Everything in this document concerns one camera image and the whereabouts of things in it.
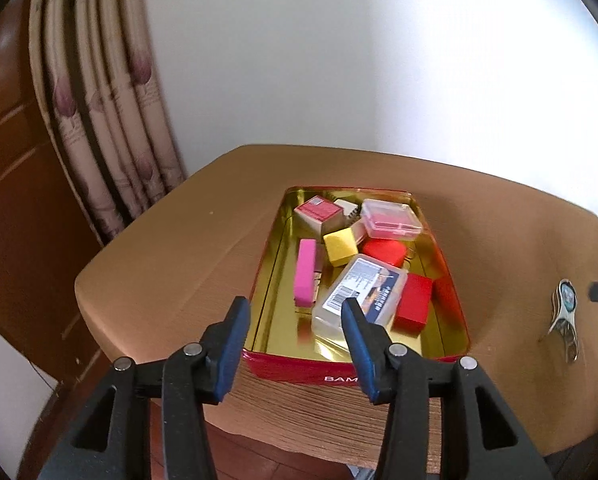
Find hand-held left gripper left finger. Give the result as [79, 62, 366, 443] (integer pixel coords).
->
[39, 296, 252, 480]

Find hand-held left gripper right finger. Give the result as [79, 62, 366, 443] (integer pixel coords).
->
[340, 297, 555, 480]

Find yellow cube box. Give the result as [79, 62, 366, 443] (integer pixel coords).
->
[323, 227, 358, 267]

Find red tin box gold interior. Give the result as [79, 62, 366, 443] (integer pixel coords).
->
[241, 186, 471, 387]

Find red rectangular block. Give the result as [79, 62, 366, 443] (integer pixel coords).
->
[391, 273, 434, 336]

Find clear plastic box pink contents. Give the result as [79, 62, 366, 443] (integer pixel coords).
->
[360, 198, 423, 240]

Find red label cardboard box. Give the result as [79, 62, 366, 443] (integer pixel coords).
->
[294, 196, 344, 233]

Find beige flower print curtain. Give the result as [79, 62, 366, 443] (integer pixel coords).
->
[29, 0, 187, 246]

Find pink eraser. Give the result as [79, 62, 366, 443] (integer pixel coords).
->
[294, 238, 320, 307]

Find brown wooden door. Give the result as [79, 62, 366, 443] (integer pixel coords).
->
[0, 0, 104, 386]

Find small white box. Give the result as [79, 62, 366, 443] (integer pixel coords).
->
[333, 198, 362, 221]

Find metal nail clipper keychain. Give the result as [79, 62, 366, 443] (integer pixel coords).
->
[546, 278, 580, 362]

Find clear box printed label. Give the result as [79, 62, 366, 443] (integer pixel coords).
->
[310, 253, 410, 333]

